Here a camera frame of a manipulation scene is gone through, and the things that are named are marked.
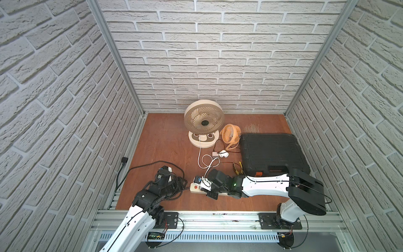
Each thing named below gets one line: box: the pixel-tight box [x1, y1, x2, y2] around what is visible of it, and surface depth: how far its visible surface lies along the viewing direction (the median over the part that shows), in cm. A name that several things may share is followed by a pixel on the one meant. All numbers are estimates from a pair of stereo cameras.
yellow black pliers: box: [232, 161, 244, 176], surface depth 91 cm
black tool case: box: [239, 132, 311, 177], surface depth 91 cm
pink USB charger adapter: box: [211, 151, 219, 159], surface depth 97 cm
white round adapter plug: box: [218, 149, 230, 159], surface depth 97 cm
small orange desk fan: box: [219, 123, 242, 151], surface depth 99 cm
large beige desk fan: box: [184, 99, 225, 149], surface depth 87 cm
